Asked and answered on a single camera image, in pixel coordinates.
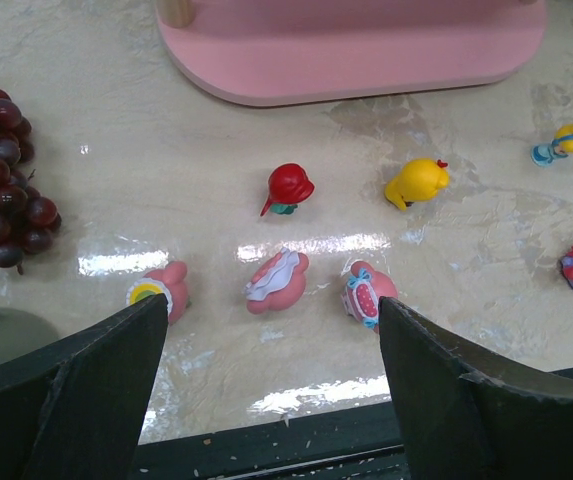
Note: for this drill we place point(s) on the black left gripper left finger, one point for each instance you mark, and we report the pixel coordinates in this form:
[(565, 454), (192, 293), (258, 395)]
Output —
[(74, 409)]

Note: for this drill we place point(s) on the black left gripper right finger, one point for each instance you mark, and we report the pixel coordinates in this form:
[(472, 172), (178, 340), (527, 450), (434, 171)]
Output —
[(466, 412)]

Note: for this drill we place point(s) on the pink three-tier wooden shelf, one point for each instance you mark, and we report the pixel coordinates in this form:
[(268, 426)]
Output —
[(277, 53)]

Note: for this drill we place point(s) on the pink toy with blue bow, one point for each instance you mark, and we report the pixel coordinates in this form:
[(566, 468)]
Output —
[(362, 292)]

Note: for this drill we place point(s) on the pink toy with green centre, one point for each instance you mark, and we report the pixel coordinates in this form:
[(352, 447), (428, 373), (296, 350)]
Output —
[(169, 281)]

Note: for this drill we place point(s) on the dark red grape bunch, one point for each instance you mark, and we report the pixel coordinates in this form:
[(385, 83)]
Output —
[(29, 221)]

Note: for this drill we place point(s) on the pink toy with white frill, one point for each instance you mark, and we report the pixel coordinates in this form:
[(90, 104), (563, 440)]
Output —
[(278, 284)]

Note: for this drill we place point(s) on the red haired mermaid toy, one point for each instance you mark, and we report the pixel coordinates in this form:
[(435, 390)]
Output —
[(288, 186)]

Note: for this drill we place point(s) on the blonde blue dress doll toy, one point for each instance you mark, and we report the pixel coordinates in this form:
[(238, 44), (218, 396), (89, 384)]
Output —
[(560, 147)]

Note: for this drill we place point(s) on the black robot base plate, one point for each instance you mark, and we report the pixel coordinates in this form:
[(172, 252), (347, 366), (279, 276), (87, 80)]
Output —
[(357, 443)]

